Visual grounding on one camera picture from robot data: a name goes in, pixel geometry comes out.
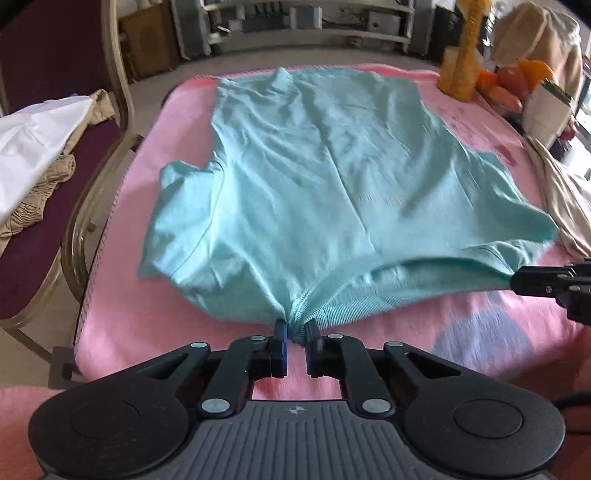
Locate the brown wooden speaker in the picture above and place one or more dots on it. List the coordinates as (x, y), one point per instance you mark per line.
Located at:
(147, 41)

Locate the beige ruched cloth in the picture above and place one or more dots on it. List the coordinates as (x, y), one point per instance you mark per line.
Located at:
(51, 175)

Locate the person's pink fleece clothing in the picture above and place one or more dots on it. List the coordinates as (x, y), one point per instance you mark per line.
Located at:
(18, 438)

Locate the beige garment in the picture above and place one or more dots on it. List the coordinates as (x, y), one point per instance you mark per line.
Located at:
(568, 203)

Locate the teal t-shirt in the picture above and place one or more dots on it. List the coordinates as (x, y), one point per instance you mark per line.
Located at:
(323, 184)

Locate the maroon banquet chair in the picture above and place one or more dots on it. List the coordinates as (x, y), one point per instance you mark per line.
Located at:
(46, 55)

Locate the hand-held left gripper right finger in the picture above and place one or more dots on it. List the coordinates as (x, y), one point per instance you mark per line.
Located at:
(314, 355)

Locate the yellow brown plush toy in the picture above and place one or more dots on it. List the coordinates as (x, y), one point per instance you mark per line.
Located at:
(461, 60)

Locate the orange plush toy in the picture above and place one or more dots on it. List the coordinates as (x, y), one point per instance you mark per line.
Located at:
(512, 81)

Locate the white paper bag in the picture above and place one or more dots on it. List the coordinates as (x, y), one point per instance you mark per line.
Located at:
(545, 110)

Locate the grey plastic table bracket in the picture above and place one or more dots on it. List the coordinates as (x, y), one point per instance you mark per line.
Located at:
(64, 364)

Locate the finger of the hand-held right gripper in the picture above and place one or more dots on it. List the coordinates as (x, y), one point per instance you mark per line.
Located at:
(579, 270)
(535, 281)

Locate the white garment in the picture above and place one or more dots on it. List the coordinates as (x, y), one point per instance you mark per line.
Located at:
(32, 138)

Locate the long grey TV stand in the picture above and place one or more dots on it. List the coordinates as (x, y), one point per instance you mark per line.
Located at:
(300, 42)

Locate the pink printed blanket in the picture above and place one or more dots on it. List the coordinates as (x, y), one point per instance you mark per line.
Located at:
(138, 332)

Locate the beige jacket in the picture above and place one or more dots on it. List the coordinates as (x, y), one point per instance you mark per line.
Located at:
(540, 32)

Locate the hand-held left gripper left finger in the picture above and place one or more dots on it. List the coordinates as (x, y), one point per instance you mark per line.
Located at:
(281, 350)

